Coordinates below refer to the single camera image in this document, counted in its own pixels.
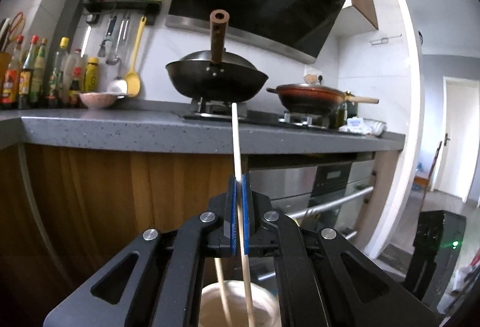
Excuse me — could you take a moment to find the red-brown pan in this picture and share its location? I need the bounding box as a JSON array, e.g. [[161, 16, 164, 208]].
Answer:
[[266, 84, 379, 116]]

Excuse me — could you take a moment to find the white ceramic double utensil holder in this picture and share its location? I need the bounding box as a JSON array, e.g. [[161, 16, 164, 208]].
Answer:
[[199, 280, 281, 326]]

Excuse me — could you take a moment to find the grey countertop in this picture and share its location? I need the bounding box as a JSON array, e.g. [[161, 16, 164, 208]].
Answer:
[[1, 109, 405, 155]]

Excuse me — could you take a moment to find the oil bottle yellow cap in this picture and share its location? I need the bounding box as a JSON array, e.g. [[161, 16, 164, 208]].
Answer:
[[46, 37, 69, 108]]

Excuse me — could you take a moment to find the wooden cabinet door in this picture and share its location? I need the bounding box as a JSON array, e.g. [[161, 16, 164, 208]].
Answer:
[[25, 144, 232, 281]]

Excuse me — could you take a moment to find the yellow hanging spoon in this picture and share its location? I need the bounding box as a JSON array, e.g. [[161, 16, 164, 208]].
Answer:
[[124, 16, 146, 97]]

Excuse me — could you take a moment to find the red cap sauce bottle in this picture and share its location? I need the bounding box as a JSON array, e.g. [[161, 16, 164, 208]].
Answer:
[[19, 35, 39, 110]]

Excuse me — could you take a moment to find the black wok with wooden handle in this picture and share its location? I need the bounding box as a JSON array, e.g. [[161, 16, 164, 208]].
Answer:
[[166, 9, 269, 103]]

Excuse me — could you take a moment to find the lone wooden chopstick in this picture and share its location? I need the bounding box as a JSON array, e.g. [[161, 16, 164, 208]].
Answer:
[[214, 258, 233, 327]]

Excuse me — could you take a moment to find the black wall shelf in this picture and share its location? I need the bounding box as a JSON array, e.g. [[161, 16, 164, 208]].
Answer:
[[83, 0, 162, 26]]

